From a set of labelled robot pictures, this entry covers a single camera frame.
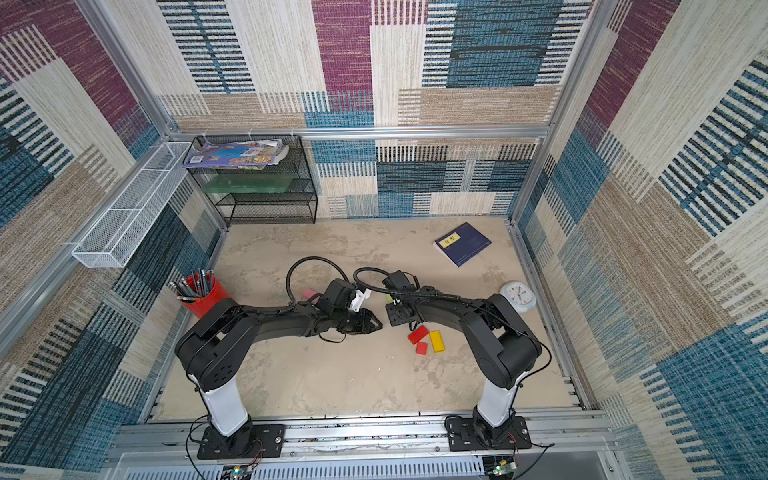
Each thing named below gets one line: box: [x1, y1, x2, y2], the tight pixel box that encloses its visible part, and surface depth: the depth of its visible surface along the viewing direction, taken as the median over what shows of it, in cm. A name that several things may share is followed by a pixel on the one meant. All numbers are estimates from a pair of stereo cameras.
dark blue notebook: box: [433, 222, 492, 268], surface depth 114 cm
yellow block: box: [430, 330, 445, 352], surface depth 91 cm
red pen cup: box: [168, 268, 230, 318], surface depth 88 cm
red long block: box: [408, 325, 429, 345], surface depth 93 cm
